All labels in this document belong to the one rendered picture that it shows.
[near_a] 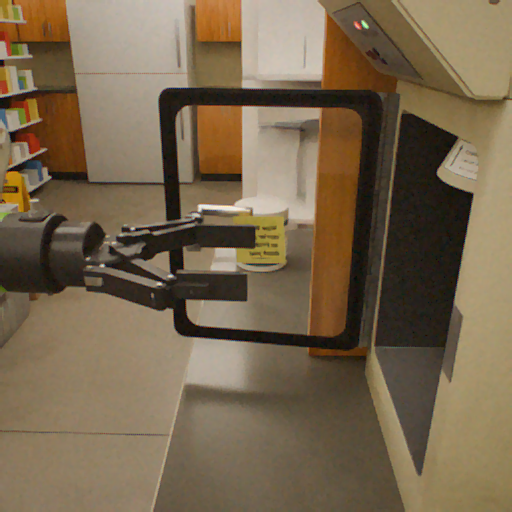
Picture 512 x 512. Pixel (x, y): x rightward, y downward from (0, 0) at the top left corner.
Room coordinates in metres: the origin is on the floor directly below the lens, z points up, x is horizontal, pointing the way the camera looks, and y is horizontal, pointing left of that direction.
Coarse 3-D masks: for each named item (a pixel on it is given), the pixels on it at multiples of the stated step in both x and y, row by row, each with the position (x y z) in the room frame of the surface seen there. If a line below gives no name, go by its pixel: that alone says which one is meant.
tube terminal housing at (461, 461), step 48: (432, 96) 0.53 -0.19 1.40; (480, 144) 0.39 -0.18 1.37; (480, 192) 0.38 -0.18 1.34; (384, 240) 0.65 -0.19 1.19; (480, 240) 0.36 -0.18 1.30; (480, 288) 0.36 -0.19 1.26; (480, 336) 0.36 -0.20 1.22; (384, 384) 0.56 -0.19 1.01; (480, 384) 0.36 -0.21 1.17; (384, 432) 0.53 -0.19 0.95; (432, 432) 0.38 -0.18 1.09; (480, 432) 0.36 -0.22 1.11; (432, 480) 0.36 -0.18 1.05; (480, 480) 0.36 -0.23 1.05
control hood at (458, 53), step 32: (320, 0) 0.66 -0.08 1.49; (352, 0) 0.48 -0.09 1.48; (384, 0) 0.38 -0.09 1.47; (416, 0) 0.36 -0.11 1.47; (448, 0) 0.36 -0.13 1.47; (480, 0) 0.36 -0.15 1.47; (384, 32) 0.46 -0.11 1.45; (416, 32) 0.37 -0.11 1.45; (448, 32) 0.36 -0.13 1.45; (480, 32) 0.36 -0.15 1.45; (416, 64) 0.44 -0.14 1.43; (448, 64) 0.37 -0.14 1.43; (480, 64) 0.36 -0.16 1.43; (480, 96) 0.36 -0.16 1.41
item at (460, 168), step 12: (456, 144) 0.51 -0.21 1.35; (468, 144) 0.49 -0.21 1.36; (456, 156) 0.50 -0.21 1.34; (468, 156) 0.48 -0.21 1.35; (444, 168) 0.51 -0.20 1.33; (456, 168) 0.48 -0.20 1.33; (468, 168) 0.47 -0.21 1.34; (444, 180) 0.49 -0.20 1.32; (456, 180) 0.47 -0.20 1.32; (468, 180) 0.46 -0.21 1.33
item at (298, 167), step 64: (192, 128) 0.71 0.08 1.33; (256, 128) 0.70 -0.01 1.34; (320, 128) 0.68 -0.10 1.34; (192, 192) 0.71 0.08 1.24; (256, 192) 0.70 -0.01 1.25; (320, 192) 0.68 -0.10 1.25; (192, 256) 0.71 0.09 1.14; (256, 256) 0.70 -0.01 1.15; (320, 256) 0.68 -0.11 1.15; (192, 320) 0.71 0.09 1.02; (256, 320) 0.70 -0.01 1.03; (320, 320) 0.68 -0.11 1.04
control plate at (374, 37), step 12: (336, 12) 0.61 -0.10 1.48; (348, 12) 0.54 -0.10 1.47; (360, 12) 0.49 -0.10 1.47; (348, 24) 0.60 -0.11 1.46; (360, 24) 0.53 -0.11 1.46; (372, 24) 0.48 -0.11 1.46; (360, 36) 0.58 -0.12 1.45; (372, 36) 0.52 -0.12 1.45; (384, 36) 0.47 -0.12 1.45; (384, 48) 0.51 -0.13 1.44; (396, 48) 0.46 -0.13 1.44; (372, 60) 0.64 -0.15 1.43; (396, 60) 0.50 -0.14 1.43; (396, 72) 0.55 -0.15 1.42; (408, 72) 0.49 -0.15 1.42
